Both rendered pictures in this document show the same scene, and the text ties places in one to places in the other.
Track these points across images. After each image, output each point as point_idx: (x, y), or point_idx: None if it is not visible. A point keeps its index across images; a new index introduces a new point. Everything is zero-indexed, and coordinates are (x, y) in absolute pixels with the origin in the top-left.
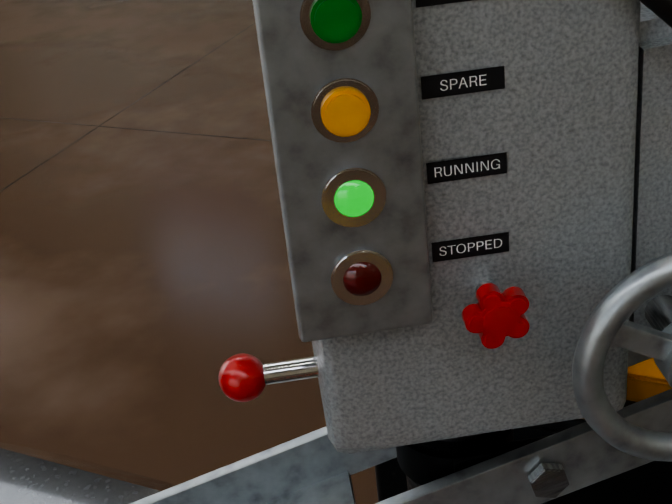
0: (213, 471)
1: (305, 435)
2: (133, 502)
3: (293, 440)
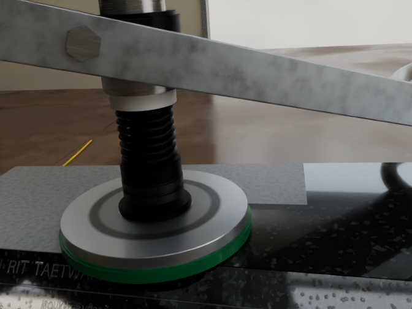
0: (335, 65)
1: (265, 51)
2: (389, 77)
3: (274, 53)
